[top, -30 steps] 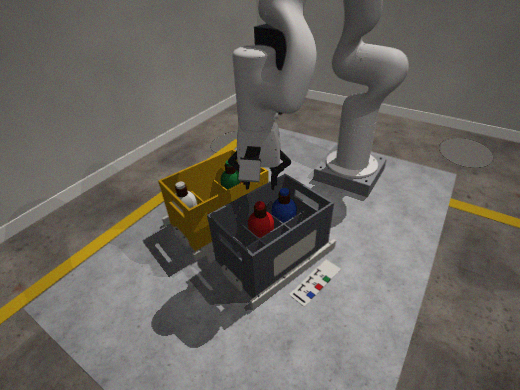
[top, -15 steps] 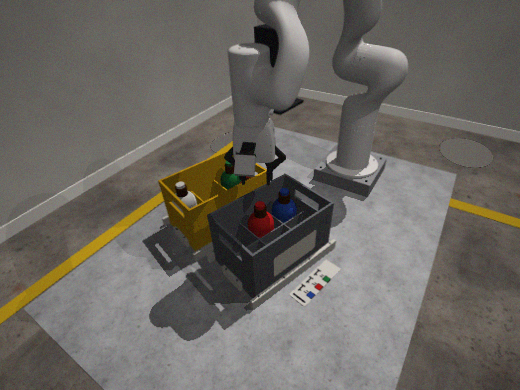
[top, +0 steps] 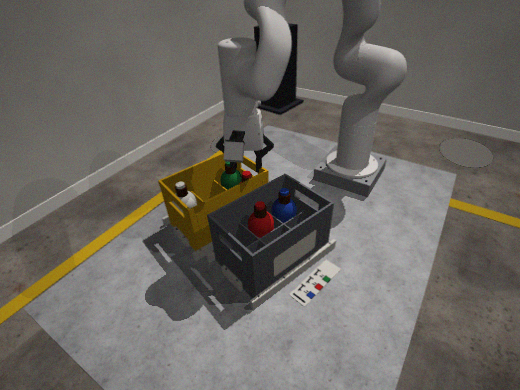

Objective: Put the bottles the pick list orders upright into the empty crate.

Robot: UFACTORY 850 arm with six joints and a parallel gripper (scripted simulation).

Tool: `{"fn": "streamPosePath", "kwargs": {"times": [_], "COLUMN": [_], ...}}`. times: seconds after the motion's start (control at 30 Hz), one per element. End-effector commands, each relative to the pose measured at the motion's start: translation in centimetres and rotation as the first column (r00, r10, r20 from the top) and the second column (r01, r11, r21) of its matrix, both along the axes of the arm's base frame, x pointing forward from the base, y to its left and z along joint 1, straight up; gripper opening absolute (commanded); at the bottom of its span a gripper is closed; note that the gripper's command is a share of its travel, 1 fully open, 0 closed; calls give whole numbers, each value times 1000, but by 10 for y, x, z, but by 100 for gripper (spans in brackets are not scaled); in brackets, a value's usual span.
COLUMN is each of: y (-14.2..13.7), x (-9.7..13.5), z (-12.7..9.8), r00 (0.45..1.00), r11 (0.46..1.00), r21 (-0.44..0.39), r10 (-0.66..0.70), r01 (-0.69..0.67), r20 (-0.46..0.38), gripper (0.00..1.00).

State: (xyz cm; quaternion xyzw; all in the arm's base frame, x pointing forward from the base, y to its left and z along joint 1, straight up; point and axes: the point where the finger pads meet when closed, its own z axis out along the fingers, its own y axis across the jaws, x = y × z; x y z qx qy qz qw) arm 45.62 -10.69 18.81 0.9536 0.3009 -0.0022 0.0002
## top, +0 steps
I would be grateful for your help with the blue bottle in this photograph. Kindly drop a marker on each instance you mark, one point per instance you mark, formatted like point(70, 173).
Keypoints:
point(284, 208)

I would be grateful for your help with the white bottle with dark brown cap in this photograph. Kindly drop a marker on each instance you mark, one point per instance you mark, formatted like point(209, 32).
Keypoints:
point(184, 195)

